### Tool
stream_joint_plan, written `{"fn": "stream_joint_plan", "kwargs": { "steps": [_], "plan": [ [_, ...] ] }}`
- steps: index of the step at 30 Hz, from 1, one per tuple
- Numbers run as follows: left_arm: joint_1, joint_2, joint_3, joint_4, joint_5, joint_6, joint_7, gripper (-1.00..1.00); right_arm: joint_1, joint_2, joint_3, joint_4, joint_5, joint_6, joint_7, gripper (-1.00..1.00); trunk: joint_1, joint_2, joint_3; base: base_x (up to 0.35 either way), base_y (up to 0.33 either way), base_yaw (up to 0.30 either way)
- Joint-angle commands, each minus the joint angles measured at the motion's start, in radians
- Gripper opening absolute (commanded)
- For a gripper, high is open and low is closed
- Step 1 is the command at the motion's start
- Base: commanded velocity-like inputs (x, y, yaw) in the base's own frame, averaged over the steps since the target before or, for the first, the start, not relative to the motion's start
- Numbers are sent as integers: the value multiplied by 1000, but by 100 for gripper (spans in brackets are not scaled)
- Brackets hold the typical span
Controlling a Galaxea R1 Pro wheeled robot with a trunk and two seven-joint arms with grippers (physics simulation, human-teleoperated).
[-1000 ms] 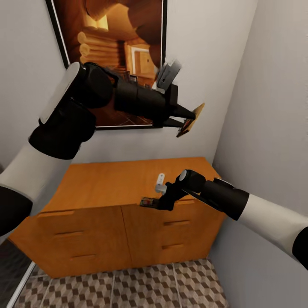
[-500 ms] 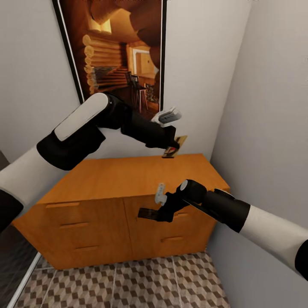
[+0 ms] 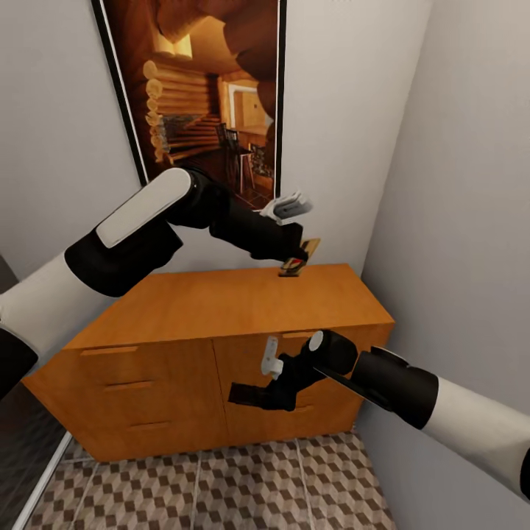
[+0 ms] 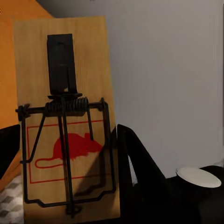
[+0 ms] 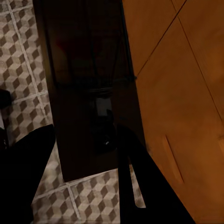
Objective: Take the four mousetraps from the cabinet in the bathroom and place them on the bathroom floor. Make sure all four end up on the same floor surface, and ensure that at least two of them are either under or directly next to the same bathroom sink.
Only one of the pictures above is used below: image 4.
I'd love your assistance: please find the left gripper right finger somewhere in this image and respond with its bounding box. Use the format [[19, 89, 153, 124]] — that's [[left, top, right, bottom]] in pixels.
[[117, 124, 196, 224]]

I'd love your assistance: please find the mousetrap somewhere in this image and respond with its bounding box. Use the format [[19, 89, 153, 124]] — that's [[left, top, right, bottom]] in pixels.
[[13, 16, 120, 224]]

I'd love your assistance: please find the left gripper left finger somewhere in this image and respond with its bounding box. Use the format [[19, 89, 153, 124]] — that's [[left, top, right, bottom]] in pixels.
[[0, 124, 20, 180]]

